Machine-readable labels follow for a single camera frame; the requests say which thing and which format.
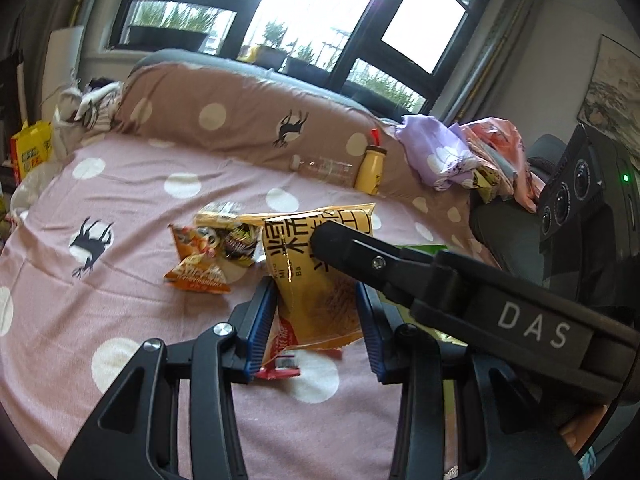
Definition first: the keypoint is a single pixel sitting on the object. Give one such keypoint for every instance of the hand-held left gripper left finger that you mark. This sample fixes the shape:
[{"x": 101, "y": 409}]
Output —
[{"x": 260, "y": 330}]

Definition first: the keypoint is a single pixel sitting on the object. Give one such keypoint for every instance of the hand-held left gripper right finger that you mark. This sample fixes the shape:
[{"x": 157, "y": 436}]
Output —
[{"x": 371, "y": 335}]

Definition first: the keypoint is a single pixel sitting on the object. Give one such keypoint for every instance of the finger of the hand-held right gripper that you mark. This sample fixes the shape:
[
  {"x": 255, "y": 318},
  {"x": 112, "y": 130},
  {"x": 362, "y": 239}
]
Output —
[{"x": 360, "y": 257}]

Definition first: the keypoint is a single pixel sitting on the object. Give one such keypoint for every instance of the red and white snack packet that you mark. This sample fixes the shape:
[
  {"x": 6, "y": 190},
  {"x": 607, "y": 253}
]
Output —
[{"x": 282, "y": 357}]

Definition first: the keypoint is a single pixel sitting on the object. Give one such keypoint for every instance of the large yellow snack packet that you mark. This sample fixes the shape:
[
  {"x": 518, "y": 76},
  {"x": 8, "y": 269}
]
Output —
[{"x": 310, "y": 300}]

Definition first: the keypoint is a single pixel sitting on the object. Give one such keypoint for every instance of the person's right hand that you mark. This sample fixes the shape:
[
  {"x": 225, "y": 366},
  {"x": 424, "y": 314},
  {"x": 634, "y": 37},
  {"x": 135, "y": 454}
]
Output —
[{"x": 582, "y": 435}]

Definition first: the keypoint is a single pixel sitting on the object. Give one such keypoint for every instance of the orange triangular snack packet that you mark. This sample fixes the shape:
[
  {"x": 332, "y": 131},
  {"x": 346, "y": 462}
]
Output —
[{"x": 200, "y": 275}]

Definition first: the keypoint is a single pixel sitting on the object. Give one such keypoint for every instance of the dark brown snack packet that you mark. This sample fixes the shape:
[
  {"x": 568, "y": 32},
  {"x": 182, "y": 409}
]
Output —
[{"x": 240, "y": 245}]

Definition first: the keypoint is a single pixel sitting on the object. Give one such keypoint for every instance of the yellow bottle with red cap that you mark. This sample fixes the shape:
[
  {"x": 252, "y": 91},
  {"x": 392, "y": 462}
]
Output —
[{"x": 370, "y": 170}]

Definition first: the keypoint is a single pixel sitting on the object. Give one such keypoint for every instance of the clear plastic bottle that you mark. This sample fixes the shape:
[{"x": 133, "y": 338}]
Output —
[{"x": 325, "y": 169}]

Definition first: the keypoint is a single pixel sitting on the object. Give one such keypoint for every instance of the gold snack packet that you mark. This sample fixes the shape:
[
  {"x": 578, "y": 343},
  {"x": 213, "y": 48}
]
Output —
[{"x": 217, "y": 215}]

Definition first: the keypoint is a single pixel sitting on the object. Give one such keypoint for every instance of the purple floral cloth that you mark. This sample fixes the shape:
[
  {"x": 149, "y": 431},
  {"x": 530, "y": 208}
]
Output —
[{"x": 435, "y": 150}]

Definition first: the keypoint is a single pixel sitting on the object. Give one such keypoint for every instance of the yellow patterned cloth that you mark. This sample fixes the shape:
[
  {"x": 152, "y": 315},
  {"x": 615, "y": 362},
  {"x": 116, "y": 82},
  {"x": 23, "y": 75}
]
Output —
[{"x": 492, "y": 182}]

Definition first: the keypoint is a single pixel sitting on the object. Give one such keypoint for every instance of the pink orange cloth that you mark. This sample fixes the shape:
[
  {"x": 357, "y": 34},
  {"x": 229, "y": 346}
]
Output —
[{"x": 505, "y": 145}]

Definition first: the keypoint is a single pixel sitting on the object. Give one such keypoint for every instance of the pink polka dot blanket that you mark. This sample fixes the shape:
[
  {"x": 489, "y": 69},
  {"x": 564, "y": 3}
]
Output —
[{"x": 125, "y": 200}]

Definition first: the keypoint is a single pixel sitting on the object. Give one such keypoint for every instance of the brown polka dot cover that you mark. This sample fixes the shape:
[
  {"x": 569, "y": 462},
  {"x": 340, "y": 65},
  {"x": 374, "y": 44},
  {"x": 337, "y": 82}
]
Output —
[{"x": 240, "y": 105}]

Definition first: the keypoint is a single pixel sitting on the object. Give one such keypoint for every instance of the small black planter box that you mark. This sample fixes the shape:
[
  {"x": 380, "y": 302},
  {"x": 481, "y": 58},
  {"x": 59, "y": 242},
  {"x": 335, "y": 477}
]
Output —
[
  {"x": 270, "y": 56},
  {"x": 305, "y": 66}
]

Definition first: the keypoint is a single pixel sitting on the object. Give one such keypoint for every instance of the black framed window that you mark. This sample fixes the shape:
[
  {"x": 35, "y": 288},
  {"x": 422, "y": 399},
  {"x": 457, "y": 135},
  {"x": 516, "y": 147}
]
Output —
[{"x": 360, "y": 25}]

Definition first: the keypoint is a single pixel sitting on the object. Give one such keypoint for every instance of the beige curtain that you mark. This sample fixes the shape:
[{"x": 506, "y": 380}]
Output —
[{"x": 505, "y": 60}]

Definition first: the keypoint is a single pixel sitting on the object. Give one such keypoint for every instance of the framed landscape picture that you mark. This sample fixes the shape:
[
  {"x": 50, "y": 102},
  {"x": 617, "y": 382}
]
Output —
[{"x": 615, "y": 95}]

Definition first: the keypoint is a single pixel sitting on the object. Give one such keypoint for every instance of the striped white cloth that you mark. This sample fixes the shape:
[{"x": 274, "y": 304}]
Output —
[{"x": 92, "y": 105}]

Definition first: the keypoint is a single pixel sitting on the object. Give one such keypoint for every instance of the yellow plastic bag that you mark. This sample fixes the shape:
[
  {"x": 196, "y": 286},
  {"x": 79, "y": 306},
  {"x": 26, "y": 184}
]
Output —
[{"x": 32, "y": 150}]

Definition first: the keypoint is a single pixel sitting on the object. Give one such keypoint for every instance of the long black planter box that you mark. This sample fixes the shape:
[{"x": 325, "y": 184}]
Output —
[{"x": 167, "y": 37}]

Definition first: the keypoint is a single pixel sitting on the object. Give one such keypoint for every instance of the white panel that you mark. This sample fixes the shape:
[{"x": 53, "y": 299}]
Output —
[{"x": 65, "y": 70}]

